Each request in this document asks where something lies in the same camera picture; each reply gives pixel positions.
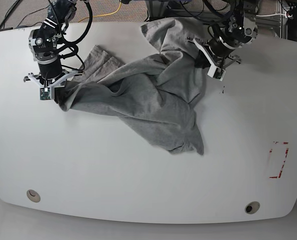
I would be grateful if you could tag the left table cable grommet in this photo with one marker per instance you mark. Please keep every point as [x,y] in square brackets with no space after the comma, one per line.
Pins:
[33,196]

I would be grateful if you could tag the right table cable grommet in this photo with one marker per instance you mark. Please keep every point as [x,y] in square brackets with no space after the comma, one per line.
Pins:
[252,207]

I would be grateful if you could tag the aluminium frame stand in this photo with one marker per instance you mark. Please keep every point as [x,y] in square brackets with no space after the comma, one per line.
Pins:
[156,8]

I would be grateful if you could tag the red tape rectangle marking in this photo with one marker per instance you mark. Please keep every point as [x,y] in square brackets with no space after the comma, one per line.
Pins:
[277,158]

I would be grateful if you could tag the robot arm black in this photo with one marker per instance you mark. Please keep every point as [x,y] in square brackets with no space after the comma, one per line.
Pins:
[48,42]
[231,31]

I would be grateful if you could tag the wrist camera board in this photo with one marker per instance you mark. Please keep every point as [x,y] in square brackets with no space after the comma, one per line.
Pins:
[219,74]
[44,93]

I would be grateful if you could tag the grey t-shirt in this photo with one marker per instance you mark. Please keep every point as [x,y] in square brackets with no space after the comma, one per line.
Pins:
[156,95]

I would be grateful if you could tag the table cable grommet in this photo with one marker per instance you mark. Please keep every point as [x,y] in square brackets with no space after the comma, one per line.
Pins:
[33,196]
[252,207]

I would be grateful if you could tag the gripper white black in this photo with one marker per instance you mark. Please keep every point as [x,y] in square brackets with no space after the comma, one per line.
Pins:
[215,53]
[53,76]

